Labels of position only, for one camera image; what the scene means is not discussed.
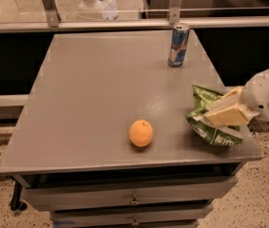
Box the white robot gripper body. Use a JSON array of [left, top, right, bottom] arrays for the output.
[[241, 68, 269, 122]]

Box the orange fruit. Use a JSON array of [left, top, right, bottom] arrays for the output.
[[128, 120, 154, 147]]

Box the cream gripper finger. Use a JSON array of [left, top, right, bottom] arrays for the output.
[[208, 86, 243, 111], [204, 103, 259, 125]]

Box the grey drawer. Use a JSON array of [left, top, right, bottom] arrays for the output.
[[23, 176, 238, 211], [51, 203, 213, 228]]

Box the grey drawer cabinet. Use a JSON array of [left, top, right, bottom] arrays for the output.
[[0, 30, 261, 228]]

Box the top grey drawer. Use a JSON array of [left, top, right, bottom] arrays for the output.
[[23, 176, 238, 211]]

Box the green jalapeno chip bag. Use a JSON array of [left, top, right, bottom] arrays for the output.
[[185, 84, 244, 146]]

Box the black caster wheel leg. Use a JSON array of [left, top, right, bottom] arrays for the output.
[[10, 181, 28, 211]]

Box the metal railing frame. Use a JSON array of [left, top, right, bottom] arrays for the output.
[[0, 0, 269, 32]]

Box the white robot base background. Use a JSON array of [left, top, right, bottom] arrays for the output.
[[78, 0, 118, 21]]

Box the blue silver energy drink can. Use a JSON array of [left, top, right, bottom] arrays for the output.
[[168, 23, 190, 67]]

